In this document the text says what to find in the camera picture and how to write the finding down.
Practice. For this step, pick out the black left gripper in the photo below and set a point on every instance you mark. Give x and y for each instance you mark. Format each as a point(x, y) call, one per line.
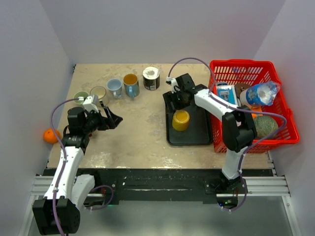
point(110, 122)

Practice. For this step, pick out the black can with white lid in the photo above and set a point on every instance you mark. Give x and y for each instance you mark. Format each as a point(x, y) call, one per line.
point(151, 78)

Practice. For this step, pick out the toilet paper roll pack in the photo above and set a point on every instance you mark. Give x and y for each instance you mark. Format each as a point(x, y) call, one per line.
point(262, 94)

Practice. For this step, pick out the aluminium frame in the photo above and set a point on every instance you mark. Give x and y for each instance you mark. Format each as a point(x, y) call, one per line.
point(273, 186)

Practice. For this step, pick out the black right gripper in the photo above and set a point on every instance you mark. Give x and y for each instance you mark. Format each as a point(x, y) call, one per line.
point(169, 97)

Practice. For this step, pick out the green melon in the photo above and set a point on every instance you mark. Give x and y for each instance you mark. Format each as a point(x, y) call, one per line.
point(265, 125)

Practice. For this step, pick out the yellow mug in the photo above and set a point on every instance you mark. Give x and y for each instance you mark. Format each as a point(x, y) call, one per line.
point(180, 121)

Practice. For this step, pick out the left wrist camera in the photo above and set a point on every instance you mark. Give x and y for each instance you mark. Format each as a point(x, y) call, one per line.
point(90, 103)

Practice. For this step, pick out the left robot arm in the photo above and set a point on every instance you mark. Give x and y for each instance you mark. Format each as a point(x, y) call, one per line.
point(59, 210)

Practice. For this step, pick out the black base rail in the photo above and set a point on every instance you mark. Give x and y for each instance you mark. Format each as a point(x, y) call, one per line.
point(184, 185)

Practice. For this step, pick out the black tray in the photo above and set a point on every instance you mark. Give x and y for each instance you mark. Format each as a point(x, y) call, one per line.
point(198, 133)

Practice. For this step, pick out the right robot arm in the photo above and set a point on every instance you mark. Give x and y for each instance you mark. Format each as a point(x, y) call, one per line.
point(238, 129)

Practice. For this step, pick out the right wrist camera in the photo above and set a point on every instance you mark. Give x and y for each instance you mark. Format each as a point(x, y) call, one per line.
point(174, 85)

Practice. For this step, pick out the light blue footed mug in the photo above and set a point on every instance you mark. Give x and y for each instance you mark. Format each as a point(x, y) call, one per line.
point(115, 87)

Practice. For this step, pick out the green mug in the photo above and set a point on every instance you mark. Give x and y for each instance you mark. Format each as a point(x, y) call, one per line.
point(80, 97)

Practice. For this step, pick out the orange fruit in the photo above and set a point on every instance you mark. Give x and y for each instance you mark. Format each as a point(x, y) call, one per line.
point(51, 137)

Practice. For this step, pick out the brown tape roll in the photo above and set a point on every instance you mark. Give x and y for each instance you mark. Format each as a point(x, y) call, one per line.
point(239, 87)

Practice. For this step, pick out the cream enamel mug black rim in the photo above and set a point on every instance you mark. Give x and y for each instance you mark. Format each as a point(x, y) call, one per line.
point(101, 93)

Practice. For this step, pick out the blue butterfly mug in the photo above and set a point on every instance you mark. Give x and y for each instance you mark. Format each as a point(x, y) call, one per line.
point(131, 85)

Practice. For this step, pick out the razor package box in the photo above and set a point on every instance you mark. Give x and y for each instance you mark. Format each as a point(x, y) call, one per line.
point(227, 93)

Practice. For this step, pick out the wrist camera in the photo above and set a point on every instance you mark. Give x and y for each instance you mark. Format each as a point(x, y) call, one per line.
point(90, 103)
point(174, 85)

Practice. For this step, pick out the orange packet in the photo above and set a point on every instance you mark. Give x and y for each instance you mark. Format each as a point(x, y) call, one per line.
point(256, 109)

